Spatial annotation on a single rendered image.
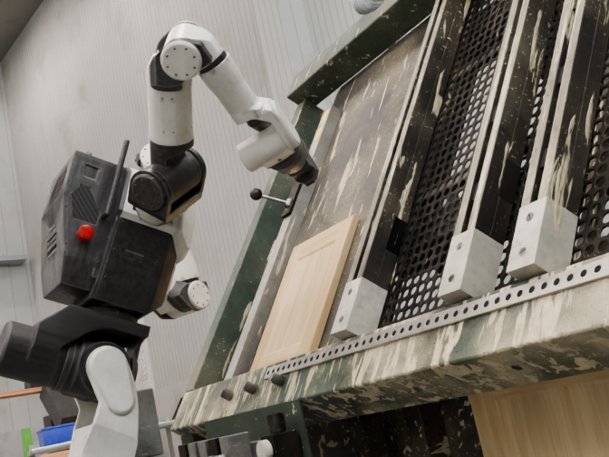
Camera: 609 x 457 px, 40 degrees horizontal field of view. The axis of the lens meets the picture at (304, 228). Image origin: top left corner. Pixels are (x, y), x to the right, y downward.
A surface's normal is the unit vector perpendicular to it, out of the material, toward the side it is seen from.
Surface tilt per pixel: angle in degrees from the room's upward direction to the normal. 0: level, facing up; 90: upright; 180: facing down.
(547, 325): 56
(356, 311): 90
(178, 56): 133
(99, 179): 90
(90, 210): 90
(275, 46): 90
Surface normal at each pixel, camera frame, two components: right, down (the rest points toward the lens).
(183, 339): -0.79, 0.04
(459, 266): -0.82, -0.47
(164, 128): 0.02, 0.52
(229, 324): 0.50, -0.29
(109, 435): 0.34, 0.10
